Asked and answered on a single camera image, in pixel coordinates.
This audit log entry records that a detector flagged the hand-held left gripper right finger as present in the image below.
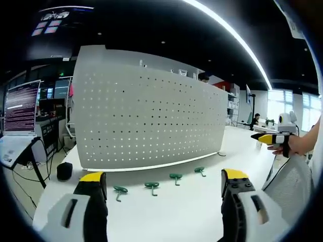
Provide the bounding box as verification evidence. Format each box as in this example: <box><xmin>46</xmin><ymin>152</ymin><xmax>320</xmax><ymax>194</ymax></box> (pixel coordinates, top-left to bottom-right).
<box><xmin>220</xmin><ymin>168</ymin><xmax>290</xmax><ymax>242</ymax></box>

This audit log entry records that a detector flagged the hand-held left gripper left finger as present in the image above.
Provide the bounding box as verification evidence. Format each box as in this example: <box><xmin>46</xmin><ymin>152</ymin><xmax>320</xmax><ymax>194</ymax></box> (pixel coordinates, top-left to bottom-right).
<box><xmin>32</xmin><ymin>171</ymin><xmax>109</xmax><ymax>242</ymax></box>

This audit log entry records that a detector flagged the white perforated mounting plate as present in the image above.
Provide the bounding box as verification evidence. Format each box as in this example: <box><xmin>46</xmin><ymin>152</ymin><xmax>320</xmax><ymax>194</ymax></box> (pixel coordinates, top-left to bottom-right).
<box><xmin>71</xmin><ymin>44</ymin><xmax>229</xmax><ymax>173</ymax></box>

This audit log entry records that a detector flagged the person's right hand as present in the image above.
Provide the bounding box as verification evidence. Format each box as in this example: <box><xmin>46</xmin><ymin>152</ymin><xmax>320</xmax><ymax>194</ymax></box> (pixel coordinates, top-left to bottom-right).
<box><xmin>266</xmin><ymin>135</ymin><xmax>307</xmax><ymax>157</ymax></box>

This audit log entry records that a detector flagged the white storage shelf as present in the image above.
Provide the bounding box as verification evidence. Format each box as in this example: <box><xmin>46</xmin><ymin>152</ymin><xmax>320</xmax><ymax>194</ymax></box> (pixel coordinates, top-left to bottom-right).
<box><xmin>226</xmin><ymin>84</ymin><xmax>241</xmax><ymax>126</ymax></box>

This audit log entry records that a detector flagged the monitor on black stand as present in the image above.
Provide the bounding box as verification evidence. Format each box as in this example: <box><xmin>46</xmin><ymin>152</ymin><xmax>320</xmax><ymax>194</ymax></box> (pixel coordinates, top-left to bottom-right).
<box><xmin>245</xmin><ymin>84</ymin><xmax>256</xmax><ymax>122</ymax></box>

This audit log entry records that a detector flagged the black round pouch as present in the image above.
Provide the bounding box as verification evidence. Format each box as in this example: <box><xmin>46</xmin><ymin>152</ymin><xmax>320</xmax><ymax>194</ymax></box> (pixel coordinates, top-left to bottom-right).
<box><xmin>56</xmin><ymin>162</ymin><xmax>74</xmax><ymax>182</ymax></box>

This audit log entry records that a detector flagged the white mesh chair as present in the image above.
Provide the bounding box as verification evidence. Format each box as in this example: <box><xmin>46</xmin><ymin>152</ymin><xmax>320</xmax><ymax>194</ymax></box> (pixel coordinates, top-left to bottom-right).
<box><xmin>261</xmin><ymin>153</ymin><xmax>315</xmax><ymax>204</ymax></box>

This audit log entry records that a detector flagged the black laptop stand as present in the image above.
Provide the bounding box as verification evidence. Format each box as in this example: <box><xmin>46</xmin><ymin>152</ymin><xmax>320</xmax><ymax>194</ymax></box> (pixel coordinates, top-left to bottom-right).
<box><xmin>11</xmin><ymin>137</ymin><xmax>52</xmax><ymax>190</ymax></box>

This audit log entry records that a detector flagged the long ceiling light strip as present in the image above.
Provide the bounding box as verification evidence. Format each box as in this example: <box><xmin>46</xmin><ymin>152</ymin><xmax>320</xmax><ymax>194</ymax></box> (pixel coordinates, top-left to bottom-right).
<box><xmin>181</xmin><ymin>0</ymin><xmax>273</xmax><ymax>90</ymax></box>

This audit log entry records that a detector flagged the white paper label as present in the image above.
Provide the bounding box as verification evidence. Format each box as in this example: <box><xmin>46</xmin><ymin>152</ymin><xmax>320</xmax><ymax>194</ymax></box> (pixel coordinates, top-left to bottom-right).
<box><xmin>286</xmin><ymin>11</ymin><xmax>305</xmax><ymax>40</ymax></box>

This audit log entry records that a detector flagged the open laptop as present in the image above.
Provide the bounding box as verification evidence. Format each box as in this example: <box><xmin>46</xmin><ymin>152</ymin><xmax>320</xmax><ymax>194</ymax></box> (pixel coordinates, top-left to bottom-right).
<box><xmin>0</xmin><ymin>80</ymin><xmax>42</xmax><ymax>167</ymax></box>

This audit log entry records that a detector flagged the black cable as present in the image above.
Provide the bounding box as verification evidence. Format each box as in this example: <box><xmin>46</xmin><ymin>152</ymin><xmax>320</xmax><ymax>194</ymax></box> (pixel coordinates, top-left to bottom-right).
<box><xmin>10</xmin><ymin>165</ymin><xmax>48</xmax><ymax>209</ymax></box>

